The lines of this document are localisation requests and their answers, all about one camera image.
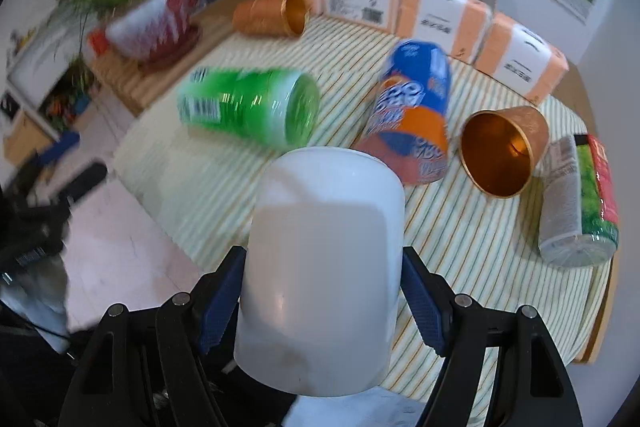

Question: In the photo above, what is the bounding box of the white plastic cup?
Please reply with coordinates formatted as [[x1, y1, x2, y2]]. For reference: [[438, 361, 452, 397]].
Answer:
[[234, 146, 405, 397]]

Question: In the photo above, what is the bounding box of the copper cup with gold interior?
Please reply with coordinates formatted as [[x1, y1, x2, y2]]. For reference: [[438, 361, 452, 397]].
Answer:
[[459, 106, 550, 198]]

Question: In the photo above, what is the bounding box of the orange cup far left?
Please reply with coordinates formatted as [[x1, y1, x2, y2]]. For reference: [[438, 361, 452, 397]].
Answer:
[[232, 0, 308, 38]]

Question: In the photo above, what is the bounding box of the white gloved left hand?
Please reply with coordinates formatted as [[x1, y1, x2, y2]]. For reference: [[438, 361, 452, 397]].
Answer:
[[1, 255, 70, 353]]

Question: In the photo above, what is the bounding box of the wooden slatted bench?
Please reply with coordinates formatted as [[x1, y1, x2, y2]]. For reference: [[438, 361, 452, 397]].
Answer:
[[86, 0, 271, 118]]

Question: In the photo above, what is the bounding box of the striped yellow green tablecloth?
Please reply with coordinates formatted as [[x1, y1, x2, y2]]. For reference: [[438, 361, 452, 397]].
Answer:
[[112, 13, 614, 427]]

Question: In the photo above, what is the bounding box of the green red wrapped bottle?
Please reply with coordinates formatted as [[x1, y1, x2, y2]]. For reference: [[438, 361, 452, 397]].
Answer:
[[538, 134, 620, 269]]

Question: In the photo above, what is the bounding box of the blue orange plastic bottle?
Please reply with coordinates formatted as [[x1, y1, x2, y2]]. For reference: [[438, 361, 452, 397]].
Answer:
[[355, 40, 451, 185]]

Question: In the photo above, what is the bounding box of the green plastic bottle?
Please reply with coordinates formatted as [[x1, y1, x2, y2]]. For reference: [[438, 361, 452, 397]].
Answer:
[[177, 66, 320, 150]]

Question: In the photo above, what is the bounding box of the wooden table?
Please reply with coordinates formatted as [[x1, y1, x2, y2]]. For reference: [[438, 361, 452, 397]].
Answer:
[[552, 62, 620, 365]]

